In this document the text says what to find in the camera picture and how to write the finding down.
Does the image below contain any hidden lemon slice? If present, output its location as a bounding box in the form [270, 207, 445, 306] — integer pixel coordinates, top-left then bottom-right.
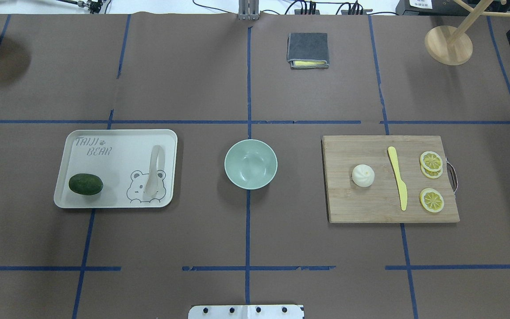
[421, 167, 443, 179]

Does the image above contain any white plastic spoon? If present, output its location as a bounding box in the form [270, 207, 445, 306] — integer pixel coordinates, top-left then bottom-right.
[144, 145, 166, 200]

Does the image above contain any light green bowl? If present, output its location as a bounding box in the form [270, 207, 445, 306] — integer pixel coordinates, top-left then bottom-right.
[224, 139, 278, 190]

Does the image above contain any yellow plastic knife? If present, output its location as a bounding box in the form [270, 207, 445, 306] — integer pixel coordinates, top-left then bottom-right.
[388, 146, 408, 211]

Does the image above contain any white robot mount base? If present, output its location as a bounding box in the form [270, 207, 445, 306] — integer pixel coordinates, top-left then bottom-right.
[188, 304, 305, 319]

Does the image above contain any green avocado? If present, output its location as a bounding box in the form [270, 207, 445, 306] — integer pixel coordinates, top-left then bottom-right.
[68, 173, 104, 196]

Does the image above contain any cream bear-print tray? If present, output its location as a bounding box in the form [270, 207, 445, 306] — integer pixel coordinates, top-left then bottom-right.
[54, 129, 178, 209]

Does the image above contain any upper lemon slice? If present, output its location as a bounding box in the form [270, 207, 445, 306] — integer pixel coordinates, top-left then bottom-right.
[419, 151, 444, 172]

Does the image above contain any wooden cutting board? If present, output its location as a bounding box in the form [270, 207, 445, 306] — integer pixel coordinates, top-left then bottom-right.
[322, 135, 460, 223]

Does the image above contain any grey folded cloth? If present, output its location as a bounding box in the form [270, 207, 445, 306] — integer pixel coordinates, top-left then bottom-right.
[286, 33, 330, 69]

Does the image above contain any wooden mug tree stand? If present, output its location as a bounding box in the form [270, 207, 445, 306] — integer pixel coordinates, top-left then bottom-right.
[424, 0, 510, 66]

